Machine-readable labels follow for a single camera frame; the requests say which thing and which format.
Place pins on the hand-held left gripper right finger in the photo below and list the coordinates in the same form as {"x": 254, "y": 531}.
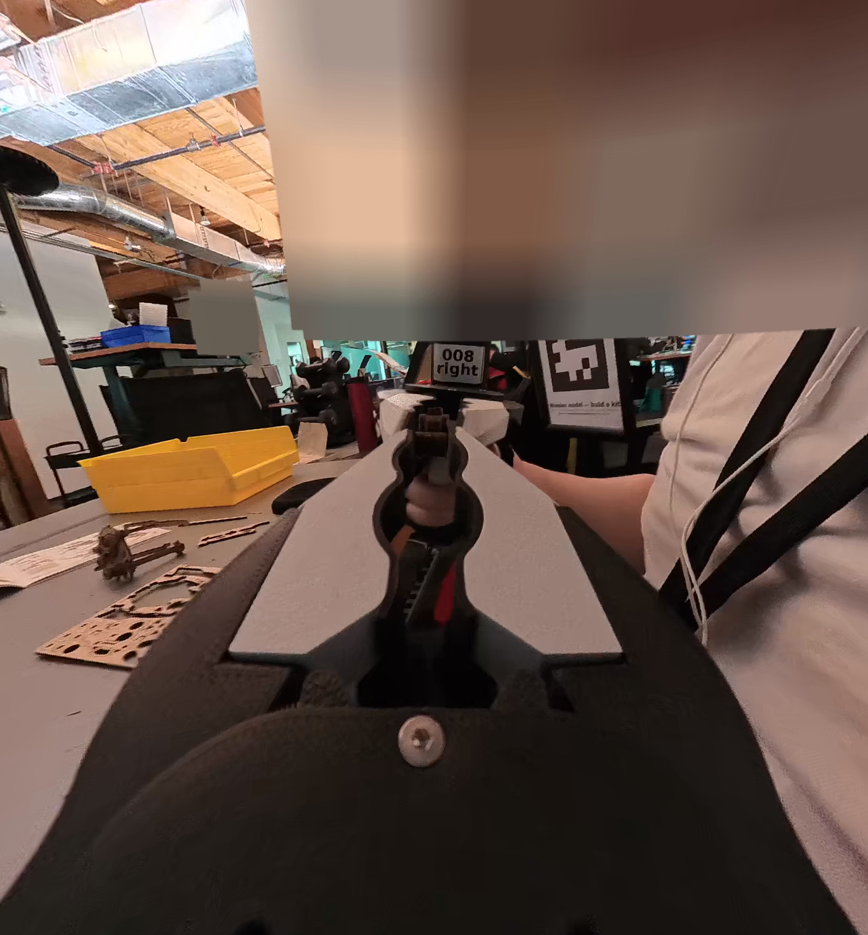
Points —
{"x": 536, "y": 570}

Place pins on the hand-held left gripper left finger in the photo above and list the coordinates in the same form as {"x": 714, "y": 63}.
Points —
{"x": 317, "y": 570}

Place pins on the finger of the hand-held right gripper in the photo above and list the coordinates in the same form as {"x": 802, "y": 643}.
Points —
{"x": 394, "y": 413}
{"x": 486, "y": 420}

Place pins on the dark wooden model part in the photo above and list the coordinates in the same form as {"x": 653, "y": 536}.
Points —
{"x": 432, "y": 424}

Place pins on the person's right forearm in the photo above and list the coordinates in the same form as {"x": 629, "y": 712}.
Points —
{"x": 587, "y": 511}

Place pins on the person's right hand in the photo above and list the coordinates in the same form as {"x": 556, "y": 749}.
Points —
{"x": 428, "y": 504}

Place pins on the black dumbbell rack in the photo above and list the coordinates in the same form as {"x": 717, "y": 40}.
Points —
{"x": 324, "y": 394}

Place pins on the black mesh wrist rest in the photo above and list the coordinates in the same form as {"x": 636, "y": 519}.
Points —
{"x": 302, "y": 493}

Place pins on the white paper bag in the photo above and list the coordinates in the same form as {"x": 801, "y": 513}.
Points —
{"x": 311, "y": 442}

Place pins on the notched wooden strip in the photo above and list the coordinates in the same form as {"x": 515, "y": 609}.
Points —
{"x": 229, "y": 535}

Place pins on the red chair part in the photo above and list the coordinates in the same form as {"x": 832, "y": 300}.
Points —
{"x": 445, "y": 595}

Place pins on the printed marker sign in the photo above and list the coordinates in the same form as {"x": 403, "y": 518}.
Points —
{"x": 584, "y": 387}

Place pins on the thin wooden strip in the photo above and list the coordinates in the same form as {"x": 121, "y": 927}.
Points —
{"x": 207, "y": 520}

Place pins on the yellow plastic bin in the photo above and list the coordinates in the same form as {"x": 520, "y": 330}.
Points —
{"x": 185, "y": 467}

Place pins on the wooden gear axle assembly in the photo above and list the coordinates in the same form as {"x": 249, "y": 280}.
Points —
{"x": 120, "y": 555}

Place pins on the laser-cut wooden sheet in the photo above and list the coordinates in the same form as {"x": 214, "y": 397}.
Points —
{"x": 112, "y": 655}

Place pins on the wooden top workbench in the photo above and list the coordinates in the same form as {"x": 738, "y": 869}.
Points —
{"x": 149, "y": 354}

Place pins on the white box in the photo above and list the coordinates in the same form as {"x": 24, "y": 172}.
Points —
{"x": 153, "y": 314}

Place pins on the blue plastic bin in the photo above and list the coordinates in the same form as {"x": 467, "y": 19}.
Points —
{"x": 134, "y": 336}

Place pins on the instruction booklet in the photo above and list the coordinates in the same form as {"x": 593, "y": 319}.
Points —
{"x": 39, "y": 562}

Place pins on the black metal cart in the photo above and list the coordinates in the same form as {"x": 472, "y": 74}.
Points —
{"x": 61, "y": 456}

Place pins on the dark ceiling pipe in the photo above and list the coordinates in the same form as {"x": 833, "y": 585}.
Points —
{"x": 156, "y": 152}

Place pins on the black floor lamp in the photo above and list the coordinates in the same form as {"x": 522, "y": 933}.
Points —
{"x": 36, "y": 292}

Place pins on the silver round air duct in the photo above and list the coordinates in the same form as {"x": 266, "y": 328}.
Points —
{"x": 98, "y": 208}

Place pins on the large silver rectangular duct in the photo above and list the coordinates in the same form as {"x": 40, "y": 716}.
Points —
{"x": 149, "y": 51}

